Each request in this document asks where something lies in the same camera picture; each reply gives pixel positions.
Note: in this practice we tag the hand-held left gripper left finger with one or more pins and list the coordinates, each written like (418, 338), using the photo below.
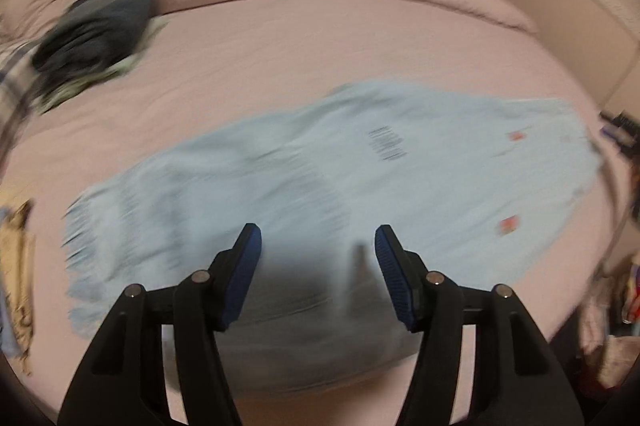
(239, 276)

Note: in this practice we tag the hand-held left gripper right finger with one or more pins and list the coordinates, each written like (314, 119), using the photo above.
(395, 276)

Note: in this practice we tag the light blue denim pants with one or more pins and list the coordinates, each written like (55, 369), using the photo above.
(300, 166)

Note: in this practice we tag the beige cloth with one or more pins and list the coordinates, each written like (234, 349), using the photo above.
(20, 266)

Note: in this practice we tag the folded light green cloth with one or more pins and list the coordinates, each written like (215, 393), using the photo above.
(127, 65)

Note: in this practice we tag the folded dark blue jeans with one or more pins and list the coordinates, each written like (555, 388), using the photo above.
(95, 31)

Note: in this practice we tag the plaid cloth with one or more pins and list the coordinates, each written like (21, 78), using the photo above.
(12, 76)

